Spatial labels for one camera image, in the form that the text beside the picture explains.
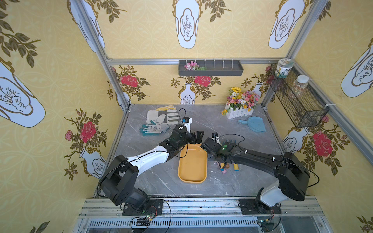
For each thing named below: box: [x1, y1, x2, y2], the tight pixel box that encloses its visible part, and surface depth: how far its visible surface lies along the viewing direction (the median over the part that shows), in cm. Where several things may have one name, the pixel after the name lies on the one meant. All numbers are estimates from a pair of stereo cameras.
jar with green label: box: [274, 58, 295, 79], surface depth 87 cm
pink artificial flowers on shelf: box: [184, 60, 207, 71], surface depth 89 cm
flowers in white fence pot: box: [221, 86, 260, 119], surface depth 106 cm
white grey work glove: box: [146, 109, 180, 125], surface depth 116 cm
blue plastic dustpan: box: [237, 116, 267, 133], surface depth 111 cm
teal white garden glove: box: [139, 119, 170, 135], surface depth 108 cm
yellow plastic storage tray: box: [177, 143, 208, 184], surface depth 88 cm
